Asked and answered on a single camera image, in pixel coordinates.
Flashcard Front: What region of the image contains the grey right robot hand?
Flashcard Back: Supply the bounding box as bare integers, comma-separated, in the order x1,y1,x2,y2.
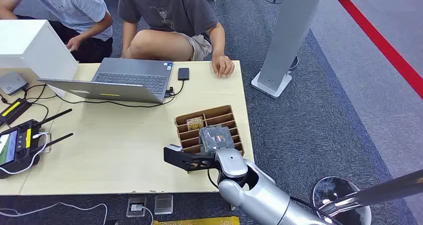
198,125,236,155

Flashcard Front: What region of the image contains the brown slotted card holder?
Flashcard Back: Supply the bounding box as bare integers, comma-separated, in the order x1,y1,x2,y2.
174,105,245,157

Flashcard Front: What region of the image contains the brown printed card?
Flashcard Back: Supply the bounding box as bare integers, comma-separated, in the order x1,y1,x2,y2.
186,116,204,131

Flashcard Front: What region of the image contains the person's left hand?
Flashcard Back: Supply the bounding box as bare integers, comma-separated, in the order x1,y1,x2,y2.
211,54,235,79
65,35,84,52

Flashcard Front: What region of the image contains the person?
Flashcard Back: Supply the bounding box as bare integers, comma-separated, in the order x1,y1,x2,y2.
117,0,235,79
0,0,114,64

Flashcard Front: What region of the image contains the black external drive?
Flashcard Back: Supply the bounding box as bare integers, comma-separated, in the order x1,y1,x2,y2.
178,67,191,82

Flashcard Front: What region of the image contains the grey floor socket cover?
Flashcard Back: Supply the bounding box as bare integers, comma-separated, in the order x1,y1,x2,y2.
153,194,174,216

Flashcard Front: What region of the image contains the yellow flat strip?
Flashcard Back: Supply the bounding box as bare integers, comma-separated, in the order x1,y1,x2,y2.
152,216,240,225

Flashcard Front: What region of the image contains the grey open laptop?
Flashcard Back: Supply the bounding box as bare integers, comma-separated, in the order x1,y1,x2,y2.
37,57,175,104

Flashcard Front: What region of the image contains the floor power socket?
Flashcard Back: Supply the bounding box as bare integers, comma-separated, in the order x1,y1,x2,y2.
126,196,148,219

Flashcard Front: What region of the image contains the silver pillar stand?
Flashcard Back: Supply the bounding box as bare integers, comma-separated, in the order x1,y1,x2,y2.
250,0,327,100

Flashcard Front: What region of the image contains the chrome stanchion with round base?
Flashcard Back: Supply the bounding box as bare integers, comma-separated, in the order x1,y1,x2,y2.
312,169,423,225

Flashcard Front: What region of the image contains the red barrier belt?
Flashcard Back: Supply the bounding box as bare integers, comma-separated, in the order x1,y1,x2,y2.
327,0,423,101

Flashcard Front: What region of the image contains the black remote controller with screen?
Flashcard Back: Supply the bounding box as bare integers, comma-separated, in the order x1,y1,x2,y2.
0,108,74,180

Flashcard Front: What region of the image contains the black device with yellow label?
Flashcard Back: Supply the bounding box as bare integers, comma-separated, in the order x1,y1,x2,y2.
0,98,33,127

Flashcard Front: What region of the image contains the white box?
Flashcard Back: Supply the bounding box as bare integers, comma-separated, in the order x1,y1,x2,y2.
0,19,79,99

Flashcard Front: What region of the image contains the small grey flat device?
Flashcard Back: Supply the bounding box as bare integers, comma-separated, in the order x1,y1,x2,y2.
0,72,29,97

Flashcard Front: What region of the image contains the short black drive cable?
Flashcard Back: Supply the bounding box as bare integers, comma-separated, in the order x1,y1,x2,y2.
165,80,186,97

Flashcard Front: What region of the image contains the white plug cable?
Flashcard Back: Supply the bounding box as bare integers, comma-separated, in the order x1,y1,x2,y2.
138,205,155,225

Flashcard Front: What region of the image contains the long black laptop cable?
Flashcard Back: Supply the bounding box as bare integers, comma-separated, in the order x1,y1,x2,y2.
22,83,177,109

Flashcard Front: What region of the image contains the white floor cable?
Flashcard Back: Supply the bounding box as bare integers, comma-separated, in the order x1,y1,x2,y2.
0,202,109,225

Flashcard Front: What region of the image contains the silver metal clip bracket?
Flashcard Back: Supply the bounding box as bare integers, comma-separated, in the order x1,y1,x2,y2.
37,131,52,154

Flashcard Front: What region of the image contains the white controller cable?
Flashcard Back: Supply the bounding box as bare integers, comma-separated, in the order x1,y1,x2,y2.
0,133,49,176

